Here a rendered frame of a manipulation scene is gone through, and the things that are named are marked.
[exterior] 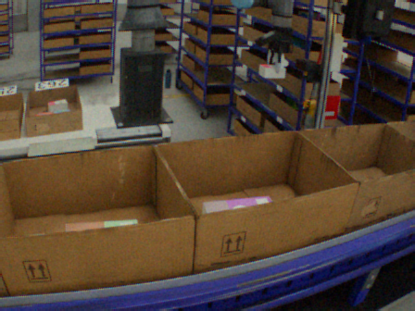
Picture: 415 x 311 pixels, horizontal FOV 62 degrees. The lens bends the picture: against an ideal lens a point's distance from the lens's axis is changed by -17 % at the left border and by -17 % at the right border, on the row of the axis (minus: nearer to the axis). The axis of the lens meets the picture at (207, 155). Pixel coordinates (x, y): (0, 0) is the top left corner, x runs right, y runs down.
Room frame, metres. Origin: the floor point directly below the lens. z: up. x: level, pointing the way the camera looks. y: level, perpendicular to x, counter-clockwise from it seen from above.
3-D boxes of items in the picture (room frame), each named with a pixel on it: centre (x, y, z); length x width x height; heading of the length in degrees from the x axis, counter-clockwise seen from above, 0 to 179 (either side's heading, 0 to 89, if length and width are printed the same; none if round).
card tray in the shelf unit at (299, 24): (2.49, -0.60, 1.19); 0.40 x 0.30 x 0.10; 23
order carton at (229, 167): (0.79, -0.11, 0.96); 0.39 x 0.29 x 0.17; 113
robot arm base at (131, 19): (1.75, 0.33, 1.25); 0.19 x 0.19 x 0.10
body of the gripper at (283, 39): (1.67, -0.27, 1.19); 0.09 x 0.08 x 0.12; 112
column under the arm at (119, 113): (1.75, 0.33, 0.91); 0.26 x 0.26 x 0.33; 22
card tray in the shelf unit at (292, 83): (2.49, -0.60, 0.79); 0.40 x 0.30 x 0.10; 24
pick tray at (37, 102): (1.66, 0.76, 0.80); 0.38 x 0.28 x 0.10; 24
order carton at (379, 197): (0.94, -0.47, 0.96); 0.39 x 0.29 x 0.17; 113
